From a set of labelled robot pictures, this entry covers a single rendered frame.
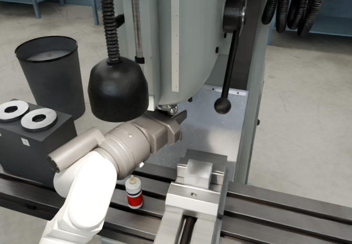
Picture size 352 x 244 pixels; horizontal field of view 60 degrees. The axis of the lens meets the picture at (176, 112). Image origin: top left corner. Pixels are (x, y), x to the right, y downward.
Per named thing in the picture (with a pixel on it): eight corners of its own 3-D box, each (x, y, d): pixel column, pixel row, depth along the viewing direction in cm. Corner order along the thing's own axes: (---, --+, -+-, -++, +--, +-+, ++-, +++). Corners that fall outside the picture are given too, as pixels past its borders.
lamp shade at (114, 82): (92, 126, 35) (82, 79, 31) (89, 93, 40) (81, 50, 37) (154, 117, 36) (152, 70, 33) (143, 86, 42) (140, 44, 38)
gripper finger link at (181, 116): (184, 118, 69) (167, 132, 65) (184, 107, 67) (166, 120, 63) (189, 121, 68) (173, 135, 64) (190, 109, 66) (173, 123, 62)
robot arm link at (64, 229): (123, 165, 51) (97, 251, 45) (99, 168, 58) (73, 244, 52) (89, 150, 48) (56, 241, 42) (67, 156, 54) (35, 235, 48)
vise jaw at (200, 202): (216, 222, 70) (217, 211, 68) (164, 210, 73) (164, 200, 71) (219, 201, 75) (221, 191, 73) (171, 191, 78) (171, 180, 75)
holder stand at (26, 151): (58, 191, 86) (39, 137, 75) (1, 168, 93) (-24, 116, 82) (84, 163, 95) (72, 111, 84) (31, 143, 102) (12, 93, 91)
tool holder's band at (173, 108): (182, 106, 66) (182, 102, 66) (169, 117, 63) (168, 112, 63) (165, 99, 69) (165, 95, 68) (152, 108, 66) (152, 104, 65)
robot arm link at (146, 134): (183, 115, 59) (142, 148, 52) (182, 151, 65) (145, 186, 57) (135, 94, 65) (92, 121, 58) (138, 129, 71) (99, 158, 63)
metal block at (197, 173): (207, 195, 75) (208, 178, 71) (183, 190, 76) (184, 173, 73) (210, 179, 79) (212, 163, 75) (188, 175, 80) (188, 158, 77)
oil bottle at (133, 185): (139, 210, 81) (136, 183, 75) (125, 207, 82) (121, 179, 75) (145, 199, 84) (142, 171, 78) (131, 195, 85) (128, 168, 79)
